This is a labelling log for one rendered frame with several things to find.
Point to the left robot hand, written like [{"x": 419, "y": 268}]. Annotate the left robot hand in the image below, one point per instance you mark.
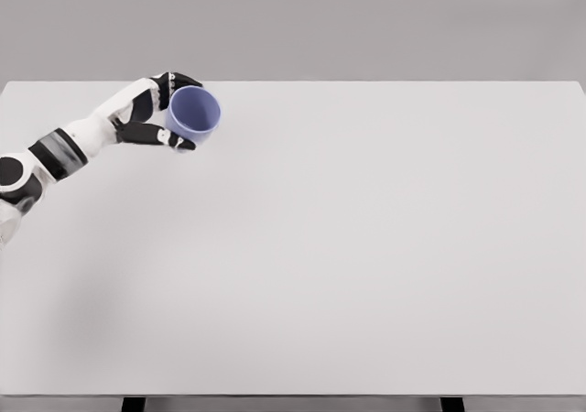
[{"x": 120, "y": 108}]

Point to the blue cup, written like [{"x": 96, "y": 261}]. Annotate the blue cup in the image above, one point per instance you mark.
[{"x": 194, "y": 112}]

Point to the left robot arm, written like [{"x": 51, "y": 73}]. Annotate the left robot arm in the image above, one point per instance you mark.
[{"x": 50, "y": 155}]

